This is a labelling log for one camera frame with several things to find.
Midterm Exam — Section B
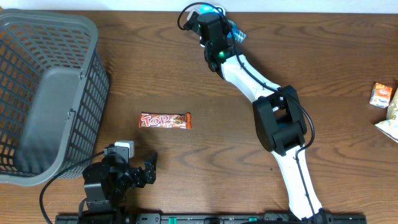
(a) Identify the orange Top chocolate bar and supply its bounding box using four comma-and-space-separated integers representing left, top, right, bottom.
138, 113, 192, 129

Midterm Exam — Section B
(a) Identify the blue liquid bottle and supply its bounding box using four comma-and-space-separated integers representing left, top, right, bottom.
199, 4, 246, 43

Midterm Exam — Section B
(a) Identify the small orange snack packet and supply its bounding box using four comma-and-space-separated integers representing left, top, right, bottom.
369, 83, 392, 108

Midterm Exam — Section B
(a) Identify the yellow snack bag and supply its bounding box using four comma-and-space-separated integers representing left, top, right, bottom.
375, 91, 398, 142

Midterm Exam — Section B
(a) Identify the white barcode scanner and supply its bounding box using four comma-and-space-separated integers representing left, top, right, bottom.
197, 4, 226, 47

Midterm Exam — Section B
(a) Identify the dark grey plastic basket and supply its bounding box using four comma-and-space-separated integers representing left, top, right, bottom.
1, 9, 109, 186

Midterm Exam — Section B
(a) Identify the black left camera cable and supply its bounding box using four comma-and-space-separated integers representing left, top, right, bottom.
39, 150, 105, 224

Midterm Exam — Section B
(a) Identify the black camera cable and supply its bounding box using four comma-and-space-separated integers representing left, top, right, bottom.
39, 150, 105, 224
177, 2, 318, 218

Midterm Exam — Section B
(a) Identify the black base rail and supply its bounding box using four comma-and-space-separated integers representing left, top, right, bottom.
55, 211, 367, 224

